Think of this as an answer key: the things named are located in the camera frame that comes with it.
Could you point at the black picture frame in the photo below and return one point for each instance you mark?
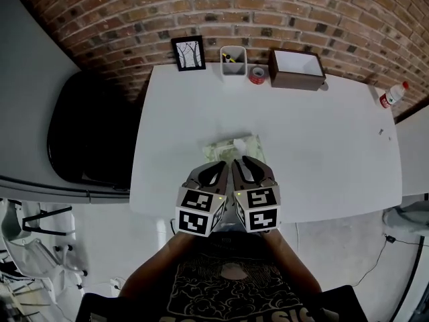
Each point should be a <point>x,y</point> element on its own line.
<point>188,54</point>

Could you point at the brown tissue box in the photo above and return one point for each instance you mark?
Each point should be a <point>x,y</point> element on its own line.
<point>295,79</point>

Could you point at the yellow pen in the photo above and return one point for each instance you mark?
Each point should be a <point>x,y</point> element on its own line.
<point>229,58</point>

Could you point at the grey shorts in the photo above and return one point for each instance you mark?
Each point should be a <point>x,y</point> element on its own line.
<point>231,227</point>

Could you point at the person's left forearm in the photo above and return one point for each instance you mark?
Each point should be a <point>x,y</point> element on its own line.
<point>157,263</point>

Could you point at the black printed t-shirt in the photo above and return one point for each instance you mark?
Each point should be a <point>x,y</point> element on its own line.
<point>234,300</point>

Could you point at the white power strip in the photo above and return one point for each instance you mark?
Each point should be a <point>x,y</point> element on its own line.
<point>116,285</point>

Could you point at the pale green cloth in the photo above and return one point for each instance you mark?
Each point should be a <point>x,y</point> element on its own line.
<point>221,149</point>

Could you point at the black power adapter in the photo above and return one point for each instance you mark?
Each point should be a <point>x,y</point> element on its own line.
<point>390,238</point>

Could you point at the person's right forearm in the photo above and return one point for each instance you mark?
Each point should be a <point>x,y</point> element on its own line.
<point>295,263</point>

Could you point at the clear bottle red label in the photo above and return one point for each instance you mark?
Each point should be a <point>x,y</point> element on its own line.
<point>392,96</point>

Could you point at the grey bag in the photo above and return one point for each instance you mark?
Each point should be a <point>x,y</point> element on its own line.
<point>407,216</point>

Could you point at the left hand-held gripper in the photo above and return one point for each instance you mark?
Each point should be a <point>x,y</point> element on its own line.
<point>197,213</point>

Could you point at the white wheeled office chair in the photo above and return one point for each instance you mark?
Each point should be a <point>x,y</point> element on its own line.
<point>43,260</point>

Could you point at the white chair black frame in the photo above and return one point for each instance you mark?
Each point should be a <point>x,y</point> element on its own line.
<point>37,220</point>

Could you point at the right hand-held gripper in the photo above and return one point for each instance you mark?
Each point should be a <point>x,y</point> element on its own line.
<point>261,210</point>

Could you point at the white desk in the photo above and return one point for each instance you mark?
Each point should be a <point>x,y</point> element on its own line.
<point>301,139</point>

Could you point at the white pen holder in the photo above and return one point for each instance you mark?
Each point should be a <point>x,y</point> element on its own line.
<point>233,67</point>

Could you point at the red tape roll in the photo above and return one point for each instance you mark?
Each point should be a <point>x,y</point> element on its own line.
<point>257,76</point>

